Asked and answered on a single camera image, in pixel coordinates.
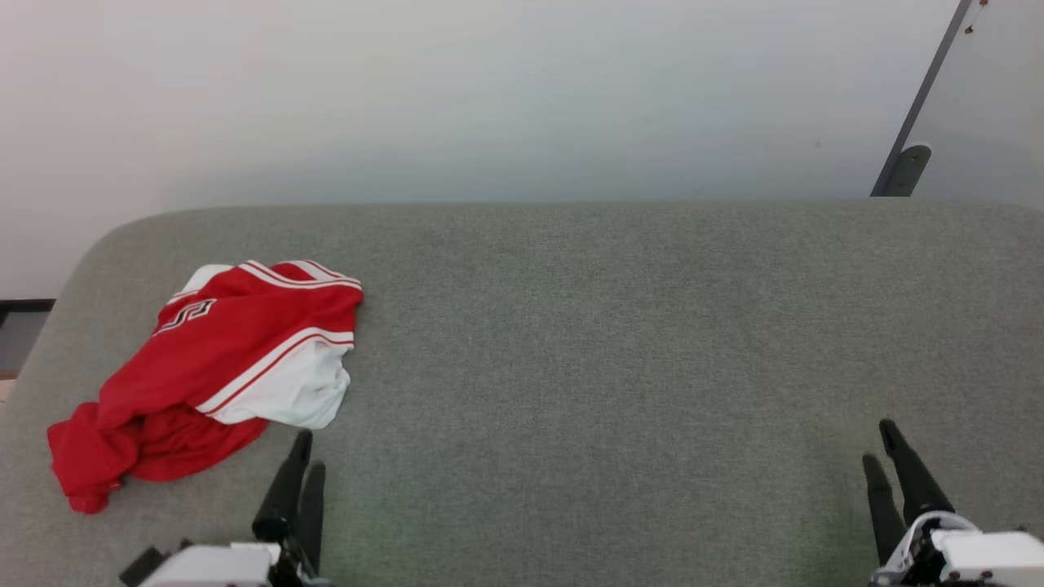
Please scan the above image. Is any black framed grey panel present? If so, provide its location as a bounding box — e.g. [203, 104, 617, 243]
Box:
[0, 298, 57, 377]

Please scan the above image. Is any red and white jersey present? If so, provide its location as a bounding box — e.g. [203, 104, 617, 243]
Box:
[46, 259, 365, 515]

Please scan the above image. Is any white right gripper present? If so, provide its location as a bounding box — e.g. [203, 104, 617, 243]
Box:
[862, 418, 1044, 587]

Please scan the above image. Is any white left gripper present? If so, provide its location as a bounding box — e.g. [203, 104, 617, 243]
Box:
[140, 430, 334, 587]

